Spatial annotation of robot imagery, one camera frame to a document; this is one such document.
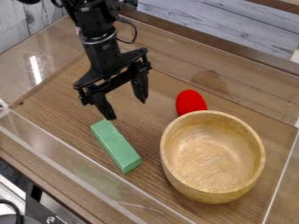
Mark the red plush ball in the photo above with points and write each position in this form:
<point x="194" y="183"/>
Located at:
<point x="188" y="102"/>

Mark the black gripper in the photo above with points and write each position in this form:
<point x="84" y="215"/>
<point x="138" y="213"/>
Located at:
<point x="128" y="67"/>

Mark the black table frame bracket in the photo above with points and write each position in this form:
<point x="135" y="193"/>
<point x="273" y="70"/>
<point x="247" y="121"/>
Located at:
<point x="36" y="210"/>

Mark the brown wooden bowl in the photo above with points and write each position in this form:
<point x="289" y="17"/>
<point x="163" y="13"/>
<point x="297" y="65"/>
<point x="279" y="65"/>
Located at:
<point x="212" y="156"/>

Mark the clear acrylic enclosure wall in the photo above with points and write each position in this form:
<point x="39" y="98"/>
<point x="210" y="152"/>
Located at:
<point x="47" y="143"/>

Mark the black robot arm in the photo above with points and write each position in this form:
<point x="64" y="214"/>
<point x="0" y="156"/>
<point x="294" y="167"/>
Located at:
<point x="94" y="17"/>

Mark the green rectangular block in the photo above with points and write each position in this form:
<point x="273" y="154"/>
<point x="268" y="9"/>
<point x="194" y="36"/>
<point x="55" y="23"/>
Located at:
<point x="116" y="146"/>

